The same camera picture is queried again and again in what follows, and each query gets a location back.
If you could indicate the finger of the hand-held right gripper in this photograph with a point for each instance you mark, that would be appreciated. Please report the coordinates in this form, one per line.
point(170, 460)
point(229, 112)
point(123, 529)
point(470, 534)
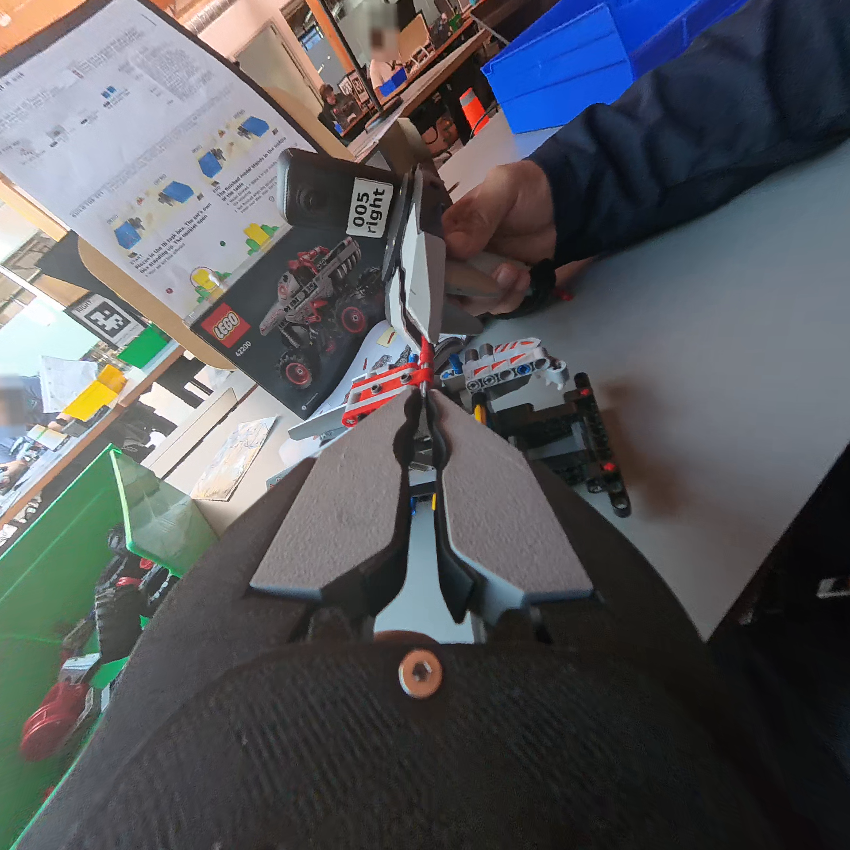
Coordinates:
point(425, 279)
point(393, 309)

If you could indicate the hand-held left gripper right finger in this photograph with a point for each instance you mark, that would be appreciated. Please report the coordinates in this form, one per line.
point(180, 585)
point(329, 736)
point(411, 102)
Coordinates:
point(511, 524)

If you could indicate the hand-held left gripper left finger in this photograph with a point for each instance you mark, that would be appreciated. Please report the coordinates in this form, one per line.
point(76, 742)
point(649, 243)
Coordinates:
point(338, 524)

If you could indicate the red lego axle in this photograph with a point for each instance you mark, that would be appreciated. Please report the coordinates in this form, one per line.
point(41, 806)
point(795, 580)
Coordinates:
point(426, 362)

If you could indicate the grey red lego truck model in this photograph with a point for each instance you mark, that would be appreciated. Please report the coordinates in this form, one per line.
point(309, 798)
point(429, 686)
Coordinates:
point(531, 425)

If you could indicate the person's right forearm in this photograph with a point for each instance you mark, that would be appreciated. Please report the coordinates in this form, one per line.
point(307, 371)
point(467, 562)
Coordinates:
point(697, 133)

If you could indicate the lego instruction booklet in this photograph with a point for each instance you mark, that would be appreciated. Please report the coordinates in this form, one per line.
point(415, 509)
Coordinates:
point(232, 458)

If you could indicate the black lego box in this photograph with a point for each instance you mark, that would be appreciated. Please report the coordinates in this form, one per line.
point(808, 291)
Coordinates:
point(265, 345)

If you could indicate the black lego tyre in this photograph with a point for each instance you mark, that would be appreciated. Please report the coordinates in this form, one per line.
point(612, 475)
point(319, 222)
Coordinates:
point(126, 597)

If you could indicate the red lego wheel hub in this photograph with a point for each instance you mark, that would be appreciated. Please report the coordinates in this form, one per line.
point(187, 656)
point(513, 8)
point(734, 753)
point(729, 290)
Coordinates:
point(56, 720)

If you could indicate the person's right hand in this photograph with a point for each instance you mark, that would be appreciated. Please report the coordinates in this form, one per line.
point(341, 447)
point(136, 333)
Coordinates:
point(511, 212)

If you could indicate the orange striped cone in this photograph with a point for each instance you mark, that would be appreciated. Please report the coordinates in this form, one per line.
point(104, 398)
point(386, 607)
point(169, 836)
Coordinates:
point(473, 109)

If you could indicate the printed instruction sheet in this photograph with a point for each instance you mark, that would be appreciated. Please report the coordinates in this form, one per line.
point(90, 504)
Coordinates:
point(133, 133)

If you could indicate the long wooden table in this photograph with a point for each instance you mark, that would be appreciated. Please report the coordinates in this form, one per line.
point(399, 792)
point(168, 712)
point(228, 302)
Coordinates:
point(451, 60)

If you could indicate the small green plastic bin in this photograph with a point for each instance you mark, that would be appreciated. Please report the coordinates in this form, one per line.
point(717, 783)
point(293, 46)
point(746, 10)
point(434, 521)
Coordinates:
point(143, 346)

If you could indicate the printed marker card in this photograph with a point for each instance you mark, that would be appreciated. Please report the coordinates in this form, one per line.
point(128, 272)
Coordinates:
point(106, 319)

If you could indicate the blue plastic bin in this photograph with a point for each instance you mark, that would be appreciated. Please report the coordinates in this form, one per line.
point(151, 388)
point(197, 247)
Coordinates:
point(558, 73)
point(677, 33)

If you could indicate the yellow plastic bin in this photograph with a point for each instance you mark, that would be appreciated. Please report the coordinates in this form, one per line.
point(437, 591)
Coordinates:
point(96, 395)

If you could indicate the large green plastic bin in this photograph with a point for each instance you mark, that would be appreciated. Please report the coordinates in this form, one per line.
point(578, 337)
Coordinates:
point(53, 564)

